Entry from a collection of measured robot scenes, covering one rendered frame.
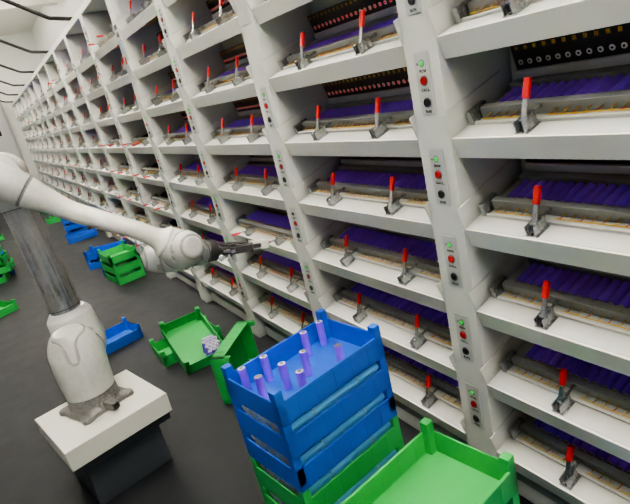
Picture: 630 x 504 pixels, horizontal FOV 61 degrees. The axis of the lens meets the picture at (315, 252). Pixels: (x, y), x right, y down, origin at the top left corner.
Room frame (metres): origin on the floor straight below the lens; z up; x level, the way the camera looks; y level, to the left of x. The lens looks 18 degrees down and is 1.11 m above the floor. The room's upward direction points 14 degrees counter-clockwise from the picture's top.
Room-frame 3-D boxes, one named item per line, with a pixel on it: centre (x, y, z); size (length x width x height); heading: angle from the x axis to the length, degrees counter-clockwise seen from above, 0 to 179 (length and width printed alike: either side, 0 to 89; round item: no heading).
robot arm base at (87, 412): (1.55, 0.80, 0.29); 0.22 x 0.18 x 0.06; 49
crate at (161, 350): (2.38, 0.71, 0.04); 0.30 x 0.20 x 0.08; 118
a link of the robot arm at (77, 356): (1.58, 0.82, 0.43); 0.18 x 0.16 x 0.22; 18
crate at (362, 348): (1.05, 0.08, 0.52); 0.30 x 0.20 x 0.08; 127
